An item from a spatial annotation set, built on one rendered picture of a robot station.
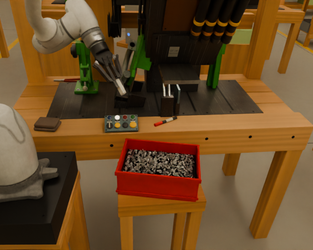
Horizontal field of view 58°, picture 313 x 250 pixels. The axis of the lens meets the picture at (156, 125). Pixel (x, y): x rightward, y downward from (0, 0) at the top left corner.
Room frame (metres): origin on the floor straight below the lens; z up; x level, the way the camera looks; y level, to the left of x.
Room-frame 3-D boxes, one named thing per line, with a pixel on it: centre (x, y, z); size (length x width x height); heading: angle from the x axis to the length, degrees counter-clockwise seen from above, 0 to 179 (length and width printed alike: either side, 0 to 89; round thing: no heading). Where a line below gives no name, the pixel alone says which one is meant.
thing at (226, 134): (1.13, -0.02, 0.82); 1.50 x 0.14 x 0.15; 98
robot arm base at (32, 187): (0.67, 0.43, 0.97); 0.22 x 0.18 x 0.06; 101
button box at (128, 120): (1.08, 0.16, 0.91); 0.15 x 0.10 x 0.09; 98
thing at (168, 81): (1.32, -0.08, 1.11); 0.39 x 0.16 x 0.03; 8
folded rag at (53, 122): (1.05, 0.49, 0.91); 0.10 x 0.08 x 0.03; 85
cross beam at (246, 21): (1.77, 0.07, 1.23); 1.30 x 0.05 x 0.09; 98
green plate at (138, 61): (1.33, 0.08, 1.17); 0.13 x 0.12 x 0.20; 98
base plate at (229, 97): (1.40, 0.02, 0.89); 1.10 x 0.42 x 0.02; 98
